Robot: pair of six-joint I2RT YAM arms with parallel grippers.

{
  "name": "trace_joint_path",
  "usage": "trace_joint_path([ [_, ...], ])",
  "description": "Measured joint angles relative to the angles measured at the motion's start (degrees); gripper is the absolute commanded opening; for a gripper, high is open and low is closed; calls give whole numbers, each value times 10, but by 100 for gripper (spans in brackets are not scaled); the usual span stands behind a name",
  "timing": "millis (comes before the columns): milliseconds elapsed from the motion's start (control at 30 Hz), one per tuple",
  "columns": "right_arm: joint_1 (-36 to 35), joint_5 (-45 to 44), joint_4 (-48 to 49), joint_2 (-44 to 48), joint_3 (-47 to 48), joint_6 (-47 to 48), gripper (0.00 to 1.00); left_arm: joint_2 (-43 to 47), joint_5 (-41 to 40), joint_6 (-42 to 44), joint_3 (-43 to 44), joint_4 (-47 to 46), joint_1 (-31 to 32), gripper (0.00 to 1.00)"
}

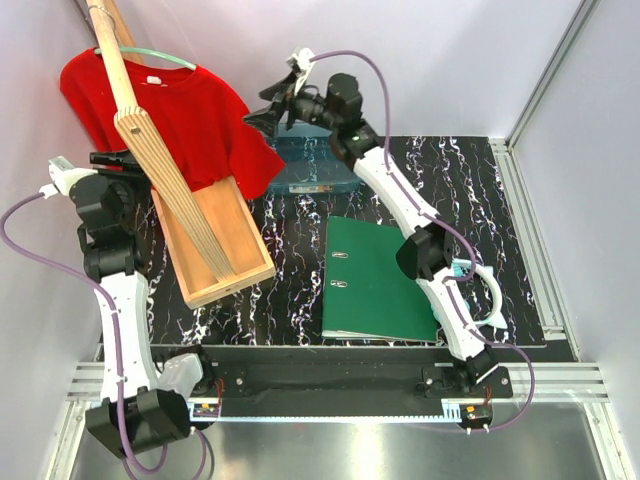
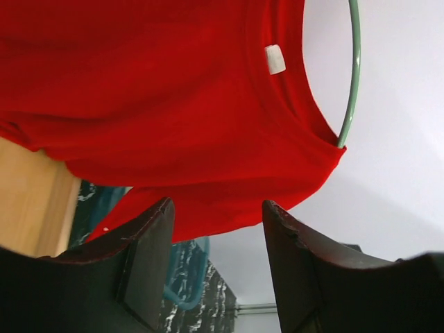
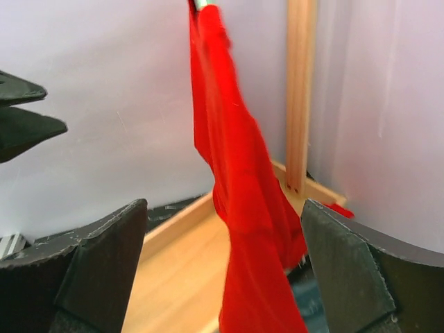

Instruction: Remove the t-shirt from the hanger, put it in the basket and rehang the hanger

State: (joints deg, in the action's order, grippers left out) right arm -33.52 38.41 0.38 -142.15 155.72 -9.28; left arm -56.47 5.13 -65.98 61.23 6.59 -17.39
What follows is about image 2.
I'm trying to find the mint green wire hanger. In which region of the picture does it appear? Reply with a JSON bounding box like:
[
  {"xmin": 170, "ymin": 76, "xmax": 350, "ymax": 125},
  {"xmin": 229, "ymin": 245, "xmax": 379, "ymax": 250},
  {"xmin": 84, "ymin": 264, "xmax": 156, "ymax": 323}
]
[{"xmin": 337, "ymin": 0, "xmax": 361, "ymax": 148}]

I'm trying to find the teal transparent plastic bin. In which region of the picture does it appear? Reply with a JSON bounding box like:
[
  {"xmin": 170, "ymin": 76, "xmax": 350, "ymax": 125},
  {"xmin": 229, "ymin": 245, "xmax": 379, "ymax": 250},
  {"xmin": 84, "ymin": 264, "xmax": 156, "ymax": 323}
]
[{"xmin": 163, "ymin": 237, "xmax": 210, "ymax": 311}]

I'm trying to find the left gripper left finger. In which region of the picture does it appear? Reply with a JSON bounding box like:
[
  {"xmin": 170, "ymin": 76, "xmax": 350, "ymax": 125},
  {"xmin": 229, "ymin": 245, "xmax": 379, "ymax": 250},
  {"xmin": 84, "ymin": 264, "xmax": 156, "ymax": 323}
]
[{"xmin": 1, "ymin": 198, "xmax": 175, "ymax": 332}]

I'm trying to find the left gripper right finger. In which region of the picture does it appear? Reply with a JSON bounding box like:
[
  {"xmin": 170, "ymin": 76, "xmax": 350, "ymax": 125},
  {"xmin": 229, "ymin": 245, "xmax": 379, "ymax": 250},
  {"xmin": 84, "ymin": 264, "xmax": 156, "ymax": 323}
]
[{"xmin": 262, "ymin": 200, "xmax": 443, "ymax": 332}]

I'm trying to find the wooden hanging rack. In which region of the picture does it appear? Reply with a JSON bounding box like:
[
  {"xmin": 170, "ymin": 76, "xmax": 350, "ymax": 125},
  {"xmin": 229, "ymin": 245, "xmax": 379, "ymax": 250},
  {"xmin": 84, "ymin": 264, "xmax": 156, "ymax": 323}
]
[{"xmin": 1, "ymin": 139, "xmax": 81, "ymax": 257}]

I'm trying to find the red t shirt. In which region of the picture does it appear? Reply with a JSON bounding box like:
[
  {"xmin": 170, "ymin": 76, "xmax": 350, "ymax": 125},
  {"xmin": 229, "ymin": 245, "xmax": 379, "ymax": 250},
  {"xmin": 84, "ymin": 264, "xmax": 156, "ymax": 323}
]
[{"xmin": 1, "ymin": 1, "xmax": 344, "ymax": 242}]

